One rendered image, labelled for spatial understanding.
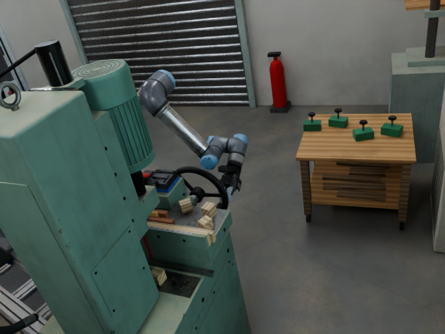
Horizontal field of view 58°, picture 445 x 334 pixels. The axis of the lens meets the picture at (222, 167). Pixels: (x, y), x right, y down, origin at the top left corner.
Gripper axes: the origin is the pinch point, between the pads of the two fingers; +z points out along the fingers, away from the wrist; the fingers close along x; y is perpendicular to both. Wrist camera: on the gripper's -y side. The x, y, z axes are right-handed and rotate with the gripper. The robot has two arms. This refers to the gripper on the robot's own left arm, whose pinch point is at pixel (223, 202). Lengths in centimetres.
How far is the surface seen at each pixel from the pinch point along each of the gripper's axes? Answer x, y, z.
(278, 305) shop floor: -16, 67, 31
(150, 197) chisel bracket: 5, -47, 18
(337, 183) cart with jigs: -34, 93, -55
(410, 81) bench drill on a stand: -74, 85, -131
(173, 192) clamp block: 7.4, -30.0, 9.3
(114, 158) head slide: 1, -74, 18
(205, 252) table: -14.4, -35.1, 31.4
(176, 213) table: 4.2, -29.0, 17.3
